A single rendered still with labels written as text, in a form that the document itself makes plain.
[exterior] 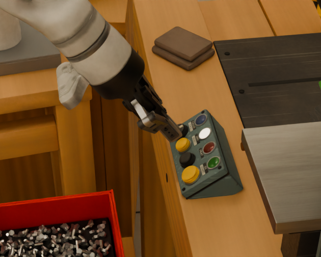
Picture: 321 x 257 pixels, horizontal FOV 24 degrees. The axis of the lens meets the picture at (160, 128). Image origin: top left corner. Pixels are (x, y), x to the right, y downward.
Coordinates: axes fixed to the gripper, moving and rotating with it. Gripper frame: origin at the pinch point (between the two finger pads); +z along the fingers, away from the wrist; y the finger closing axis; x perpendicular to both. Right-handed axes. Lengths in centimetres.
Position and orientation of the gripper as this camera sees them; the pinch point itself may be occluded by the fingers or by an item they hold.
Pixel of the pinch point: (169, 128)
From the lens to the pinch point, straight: 105.8
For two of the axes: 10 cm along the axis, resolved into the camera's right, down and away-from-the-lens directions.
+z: 5.7, 6.1, 5.5
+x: -8.0, 5.5, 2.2
